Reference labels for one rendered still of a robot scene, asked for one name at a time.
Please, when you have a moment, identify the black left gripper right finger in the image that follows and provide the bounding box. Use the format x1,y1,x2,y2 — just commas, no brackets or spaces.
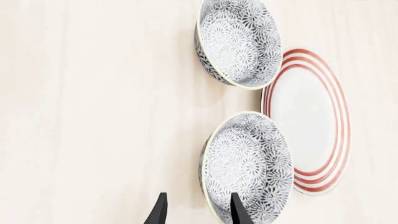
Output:
231,192,257,224

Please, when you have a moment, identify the black white patterned bowl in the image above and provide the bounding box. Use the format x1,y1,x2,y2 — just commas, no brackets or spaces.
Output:
198,110,295,224
193,0,283,90

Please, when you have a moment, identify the white plate with red rings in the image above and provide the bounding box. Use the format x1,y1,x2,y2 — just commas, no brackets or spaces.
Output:
261,45,352,197

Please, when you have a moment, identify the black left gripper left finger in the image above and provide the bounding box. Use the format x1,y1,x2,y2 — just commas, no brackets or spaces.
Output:
143,192,169,224

